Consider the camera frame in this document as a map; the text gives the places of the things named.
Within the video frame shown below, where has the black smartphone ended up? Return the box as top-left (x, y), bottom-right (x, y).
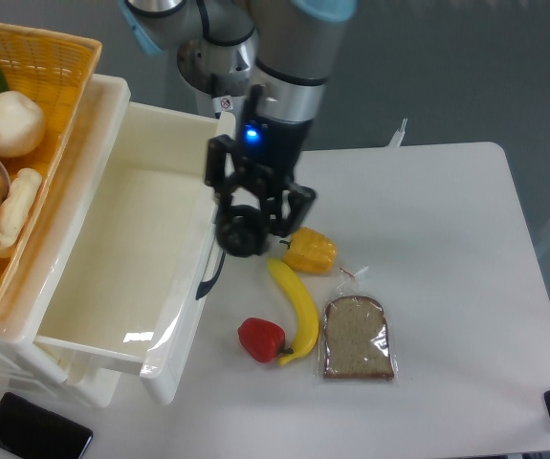
top-left (0, 392), bottom-right (94, 459)

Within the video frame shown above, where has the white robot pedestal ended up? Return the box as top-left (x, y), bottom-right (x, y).
top-left (177, 33), bottom-right (258, 118)

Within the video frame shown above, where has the yellow wicker basket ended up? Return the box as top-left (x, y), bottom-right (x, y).
top-left (0, 23), bottom-right (102, 304)

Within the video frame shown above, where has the yellow bell pepper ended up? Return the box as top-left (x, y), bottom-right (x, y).
top-left (280, 227), bottom-right (338, 274)

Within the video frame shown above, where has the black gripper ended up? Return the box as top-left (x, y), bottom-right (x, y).
top-left (204, 84), bottom-right (317, 237)

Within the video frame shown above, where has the red bell pepper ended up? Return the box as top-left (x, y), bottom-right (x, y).
top-left (237, 317), bottom-right (294, 363)

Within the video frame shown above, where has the bagged bread slice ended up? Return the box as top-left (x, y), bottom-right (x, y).
top-left (318, 267), bottom-right (398, 383)

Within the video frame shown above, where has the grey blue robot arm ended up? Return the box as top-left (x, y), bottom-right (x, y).
top-left (120, 1), bottom-right (357, 256)

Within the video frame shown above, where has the dark purple mangosteen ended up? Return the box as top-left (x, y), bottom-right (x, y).
top-left (215, 205), bottom-right (268, 258)

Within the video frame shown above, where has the white upper drawer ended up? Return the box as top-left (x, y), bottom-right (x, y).
top-left (36, 103), bottom-right (235, 407)

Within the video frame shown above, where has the pale peanut shaped bread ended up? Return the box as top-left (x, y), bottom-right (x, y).
top-left (0, 168), bottom-right (42, 258)

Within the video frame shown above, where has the white drawer cabinet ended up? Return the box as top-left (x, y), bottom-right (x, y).
top-left (0, 75), bottom-right (130, 407)

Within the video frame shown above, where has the yellow banana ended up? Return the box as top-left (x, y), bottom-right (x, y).
top-left (267, 258), bottom-right (320, 366)

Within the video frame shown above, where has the white round bun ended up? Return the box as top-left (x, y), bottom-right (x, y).
top-left (0, 91), bottom-right (46, 159)

